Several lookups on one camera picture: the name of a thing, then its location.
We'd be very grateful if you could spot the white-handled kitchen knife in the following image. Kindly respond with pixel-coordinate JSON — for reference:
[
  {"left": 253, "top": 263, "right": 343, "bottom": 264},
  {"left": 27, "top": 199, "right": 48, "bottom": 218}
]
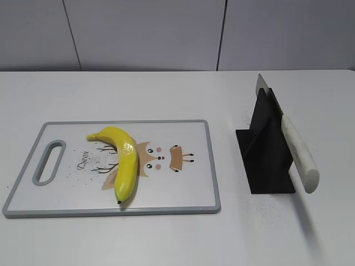
[{"left": 256, "top": 74, "right": 320, "bottom": 194}]

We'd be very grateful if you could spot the yellow plastic banana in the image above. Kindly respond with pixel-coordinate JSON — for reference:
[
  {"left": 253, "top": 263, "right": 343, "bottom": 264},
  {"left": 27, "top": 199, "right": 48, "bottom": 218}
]
[{"left": 86, "top": 126, "right": 139, "bottom": 204}]

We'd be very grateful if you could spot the white grey-rimmed cutting board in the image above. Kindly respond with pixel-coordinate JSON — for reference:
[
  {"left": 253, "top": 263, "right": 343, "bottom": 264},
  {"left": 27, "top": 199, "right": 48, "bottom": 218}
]
[{"left": 2, "top": 120, "right": 221, "bottom": 218}]

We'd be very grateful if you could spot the black knife stand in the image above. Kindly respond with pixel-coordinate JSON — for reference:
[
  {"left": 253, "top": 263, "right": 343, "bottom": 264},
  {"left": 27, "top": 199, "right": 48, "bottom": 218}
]
[{"left": 236, "top": 88, "right": 295, "bottom": 194}]

